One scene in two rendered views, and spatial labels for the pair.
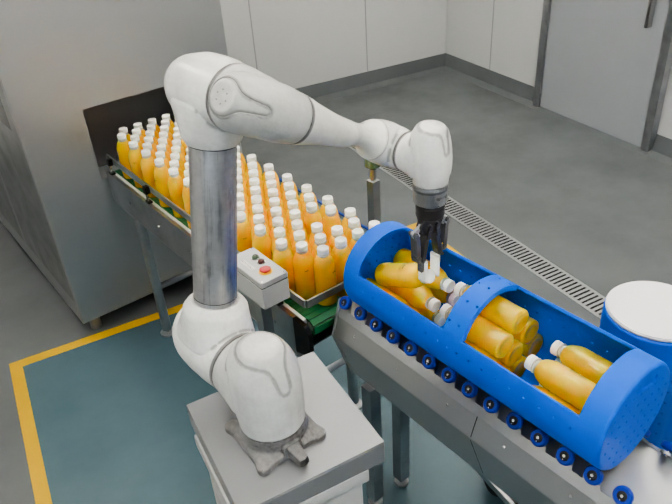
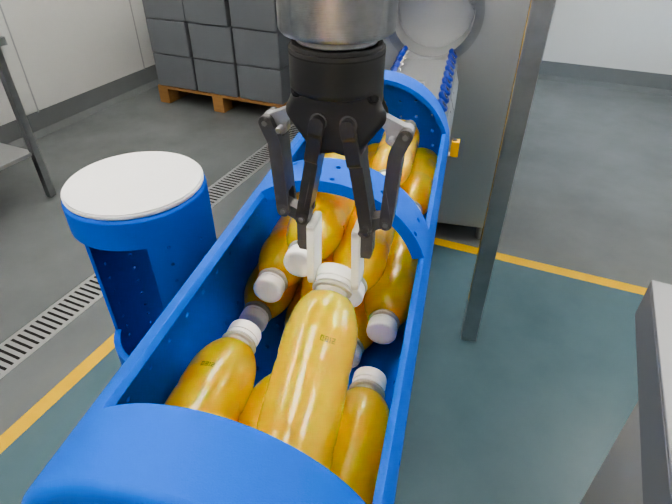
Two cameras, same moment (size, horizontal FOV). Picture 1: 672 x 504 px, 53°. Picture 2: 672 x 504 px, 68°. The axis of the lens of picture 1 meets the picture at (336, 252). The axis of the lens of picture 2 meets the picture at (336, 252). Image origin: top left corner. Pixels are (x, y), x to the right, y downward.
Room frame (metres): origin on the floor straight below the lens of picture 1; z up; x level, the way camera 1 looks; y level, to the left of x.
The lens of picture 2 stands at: (1.75, 0.06, 1.53)
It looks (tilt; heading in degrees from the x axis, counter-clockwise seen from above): 36 degrees down; 231
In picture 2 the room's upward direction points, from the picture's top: straight up
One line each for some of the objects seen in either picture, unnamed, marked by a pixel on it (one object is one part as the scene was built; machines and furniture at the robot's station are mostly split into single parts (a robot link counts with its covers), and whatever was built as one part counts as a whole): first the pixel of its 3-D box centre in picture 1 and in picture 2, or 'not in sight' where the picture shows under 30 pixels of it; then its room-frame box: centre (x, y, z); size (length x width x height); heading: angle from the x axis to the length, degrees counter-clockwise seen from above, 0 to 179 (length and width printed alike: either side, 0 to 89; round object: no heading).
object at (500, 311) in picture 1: (490, 306); (323, 214); (1.40, -0.40, 1.16); 0.19 x 0.07 x 0.07; 37
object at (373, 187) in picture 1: (377, 295); not in sight; (2.30, -0.16, 0.55); 0.04 x 0.04 x 1.10; 37
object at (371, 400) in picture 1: (373, 447); not in sight; (1.68, -0.09, 0.31); 0.06 x 0.06 x 0.63; 37
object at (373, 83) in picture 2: (429, 217); (336, 96); (1.50, -0.25, 1.39); 0.08 x 0.07 x 0.09; 126
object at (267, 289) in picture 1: (258, 277); not in sight; (1.77, 0.25, 1.05); 0.20 x 0.10 x 0.10; 37
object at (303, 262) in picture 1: (304, 272); not in sight; (1.85, 0.11, 1.00); 0.07 x 0.07 x 0.19
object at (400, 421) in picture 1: (400, 428); not in sight; (1.77, -0.20, 0.31); 0.06 x 0.06 x 0.63; 37
